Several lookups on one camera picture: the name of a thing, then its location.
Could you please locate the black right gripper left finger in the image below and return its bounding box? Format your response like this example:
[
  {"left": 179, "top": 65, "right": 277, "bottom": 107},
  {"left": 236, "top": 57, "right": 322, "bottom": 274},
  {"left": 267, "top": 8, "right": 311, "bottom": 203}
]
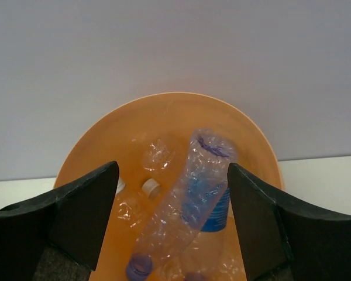
[{"left": 0, "top": 162, "right": 119, "bottom": 280}]

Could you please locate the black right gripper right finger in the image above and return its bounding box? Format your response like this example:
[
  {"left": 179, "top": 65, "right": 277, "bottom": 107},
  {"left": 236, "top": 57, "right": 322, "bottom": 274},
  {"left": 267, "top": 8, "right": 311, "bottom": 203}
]
[{"left": 228, "top": 163, "right": 351, "bottom": 280}]

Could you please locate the clear bottle white cap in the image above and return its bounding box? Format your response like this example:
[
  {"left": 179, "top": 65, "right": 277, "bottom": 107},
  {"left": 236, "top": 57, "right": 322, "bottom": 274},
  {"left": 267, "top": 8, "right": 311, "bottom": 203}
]
[{"left": 112, "top": 177, "right": 162, "bottom": 230}]

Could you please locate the blue label bottle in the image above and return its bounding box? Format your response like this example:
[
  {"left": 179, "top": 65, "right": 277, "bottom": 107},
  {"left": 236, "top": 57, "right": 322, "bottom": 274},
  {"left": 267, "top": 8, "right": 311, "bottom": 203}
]
[{"left": 201, "top": 188, "right": 230, "bottom": 232}]

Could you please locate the clear bottle blue cap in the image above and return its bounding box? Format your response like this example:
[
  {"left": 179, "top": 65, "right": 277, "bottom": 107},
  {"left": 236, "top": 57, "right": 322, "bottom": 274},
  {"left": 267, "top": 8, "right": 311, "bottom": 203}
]
[{"left": 126, "top": 129, "right": 238, "bottom": 280}]

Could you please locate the clear crushed bottle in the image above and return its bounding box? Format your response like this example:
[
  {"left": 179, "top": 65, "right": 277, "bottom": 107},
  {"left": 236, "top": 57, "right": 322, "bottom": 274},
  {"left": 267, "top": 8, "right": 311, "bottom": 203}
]
[{"left": 142, "top": 135, "right": 177, "bottom": 173}]

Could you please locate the orange plastic bin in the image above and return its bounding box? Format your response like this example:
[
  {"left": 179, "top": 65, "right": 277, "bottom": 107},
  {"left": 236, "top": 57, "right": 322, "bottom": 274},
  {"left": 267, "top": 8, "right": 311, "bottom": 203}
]
[{"left": 54, "top": 92, "right": 284, "bottom": 280}]

